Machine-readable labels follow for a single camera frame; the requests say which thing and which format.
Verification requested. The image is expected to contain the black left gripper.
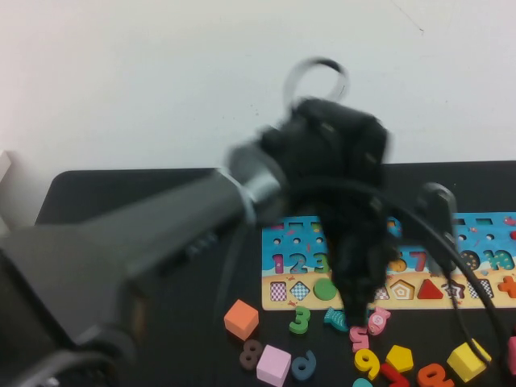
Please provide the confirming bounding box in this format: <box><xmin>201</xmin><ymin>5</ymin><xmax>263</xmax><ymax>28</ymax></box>
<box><xmin>322</xmin><ymin>189</ymin><xmax>400</xmax><ymax>326</ymax></box>

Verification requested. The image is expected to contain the yellow wooden pentagon piece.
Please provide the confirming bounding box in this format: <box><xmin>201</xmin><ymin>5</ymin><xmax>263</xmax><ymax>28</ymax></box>
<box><xmin>385</xmin><ymin>344</ymin><xmax>415</xmax><ymax>374</ymax></box>

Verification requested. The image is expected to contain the green wooden circle piece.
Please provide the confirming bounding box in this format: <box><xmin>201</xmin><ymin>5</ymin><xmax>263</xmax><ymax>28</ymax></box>
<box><xmin>313</xmin><ymin>277</ymin><xmax>342</xmax><ymax>302</ymax></box>

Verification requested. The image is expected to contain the red wooden triangle piece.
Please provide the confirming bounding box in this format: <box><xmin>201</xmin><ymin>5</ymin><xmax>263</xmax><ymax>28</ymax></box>
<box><xmin>416</xmin><ymin>278</ymin><xmax>444</xmax><ymax>300</ymax></box>

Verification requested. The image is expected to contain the colourful wooden number puzzle board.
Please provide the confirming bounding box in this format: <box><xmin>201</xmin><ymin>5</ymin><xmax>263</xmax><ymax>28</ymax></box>
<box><xmin>261</xmin><ymin>212</ymin><xmax>516</xmax><ymax>311</ymax></box>

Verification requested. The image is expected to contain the orange wooden number piece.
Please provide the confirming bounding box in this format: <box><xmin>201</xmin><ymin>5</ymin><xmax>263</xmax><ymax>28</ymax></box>
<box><xmin>417</xmin><ymin>362</ymin><xmax>455</xmax><ymax>387</ymax></box>

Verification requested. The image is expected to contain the orange wooden plus piece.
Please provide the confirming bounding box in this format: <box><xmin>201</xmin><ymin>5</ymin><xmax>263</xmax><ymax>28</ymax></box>
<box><xmin>497</xmin><ymin>276</ymin><xmax>516</xmax><ymax>298</ymax></box>

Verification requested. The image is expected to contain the pink wooden fish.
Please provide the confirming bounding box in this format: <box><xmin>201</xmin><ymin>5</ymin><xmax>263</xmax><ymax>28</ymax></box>
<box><xmin>367</xmin><ymin>306</ymin><xmax>392</xmax><ymax>336</ymax></box>

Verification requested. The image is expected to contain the teal wooden fish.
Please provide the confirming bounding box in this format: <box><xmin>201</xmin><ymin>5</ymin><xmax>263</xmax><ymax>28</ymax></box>
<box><xmin>323</xmin><ymin>306</ymin><xmax>350</xmax><ymax>332</ymax></box>

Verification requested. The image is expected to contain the pink wooden number five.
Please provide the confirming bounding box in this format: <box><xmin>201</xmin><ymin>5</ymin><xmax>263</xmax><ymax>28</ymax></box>
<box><xmin>348</xmin><ymin>325</ymin><xmax>370</xmax><ymax>354</ymax></box>

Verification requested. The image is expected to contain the green wooden number three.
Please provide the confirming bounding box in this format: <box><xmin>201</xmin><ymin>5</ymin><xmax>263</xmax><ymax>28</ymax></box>
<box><xmin>289</xmin><ymin>305</ymin><xmax>312</xmax><ymax>335</ymax></box>

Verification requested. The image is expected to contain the yellow wooden number nine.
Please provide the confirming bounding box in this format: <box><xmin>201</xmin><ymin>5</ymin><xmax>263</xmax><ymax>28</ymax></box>
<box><xmin>353</xmin><ymin>348</ymin><xmax>382</xmax><ymax>381</ymax></box>

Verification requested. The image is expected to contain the blue wooden number six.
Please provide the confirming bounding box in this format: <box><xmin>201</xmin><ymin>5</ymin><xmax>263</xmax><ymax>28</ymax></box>
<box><xmin>290</xmin><ymin>349</ymin><xmax>318</xmax><ymax>382</ymax></box>

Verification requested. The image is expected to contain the red wooden number seven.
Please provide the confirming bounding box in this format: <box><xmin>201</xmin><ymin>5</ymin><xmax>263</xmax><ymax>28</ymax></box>
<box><xmin>378</xmin><ymin>362</ymin><xmax>410</xmax><ymax>387</ymax></box>

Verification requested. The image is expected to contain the lilac foam cube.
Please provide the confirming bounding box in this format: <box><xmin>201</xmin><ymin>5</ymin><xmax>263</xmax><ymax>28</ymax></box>
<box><xmin>256</xmin><ymin>344</ymin><xmax>293</xmax><ymax>387</ymax></box>

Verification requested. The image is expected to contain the orange foam cube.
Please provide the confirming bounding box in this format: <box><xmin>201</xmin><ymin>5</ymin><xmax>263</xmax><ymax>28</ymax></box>
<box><xmin>223</xmin><ymin>298</ymin><xmax>260</xmax><ymax>342</ymax></box>

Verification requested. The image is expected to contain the brown wooden number eight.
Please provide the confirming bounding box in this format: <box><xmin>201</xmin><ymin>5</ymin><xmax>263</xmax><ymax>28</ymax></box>
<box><xmin>239</xmin><ymin>338</ymin><xmax>264</xmax><ymax>370</ymax></box>

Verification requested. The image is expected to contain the yellow foam cube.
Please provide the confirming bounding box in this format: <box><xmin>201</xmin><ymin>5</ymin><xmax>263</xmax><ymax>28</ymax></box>
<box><xmin>446</xmin><ymin>337</ymin><xmax>493</xmax><ymax>383</ymax></box>

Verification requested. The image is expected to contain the black camera cable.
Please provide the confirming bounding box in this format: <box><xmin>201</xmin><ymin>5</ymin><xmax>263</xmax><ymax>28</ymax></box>
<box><xmin>288</xmin><ymin>177</ymin><xmax>509</xmax><ymax>376</ymax></box>

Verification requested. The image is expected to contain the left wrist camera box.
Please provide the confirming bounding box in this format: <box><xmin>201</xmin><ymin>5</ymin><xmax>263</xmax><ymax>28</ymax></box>
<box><xmin>414</xmin><ymin>181</ymin><xmax>459</xmax><ymax>243</ymax></box>

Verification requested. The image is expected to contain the thin looped gripper cable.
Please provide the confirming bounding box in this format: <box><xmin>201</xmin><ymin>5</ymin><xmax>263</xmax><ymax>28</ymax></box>
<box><xmin>281</xmin><ymin>56</ymin><xmax>351</xmax><ymax>110</ymax></box>

